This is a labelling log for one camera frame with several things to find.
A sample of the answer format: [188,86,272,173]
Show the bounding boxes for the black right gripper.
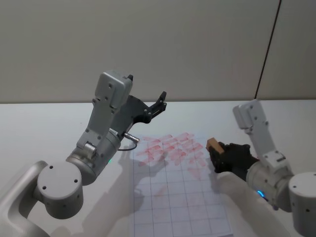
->
[208,141,259,183]

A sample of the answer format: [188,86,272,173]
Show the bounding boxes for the small brown wooden block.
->
[206,138,226,155]

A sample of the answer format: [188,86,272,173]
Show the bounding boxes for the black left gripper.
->
[108,74,167,136]

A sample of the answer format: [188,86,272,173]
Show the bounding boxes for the thin dark cable silver plug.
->
[118,132,141,152]

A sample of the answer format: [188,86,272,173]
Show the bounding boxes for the white gridded sheet red marks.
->
[129,132,234,237]

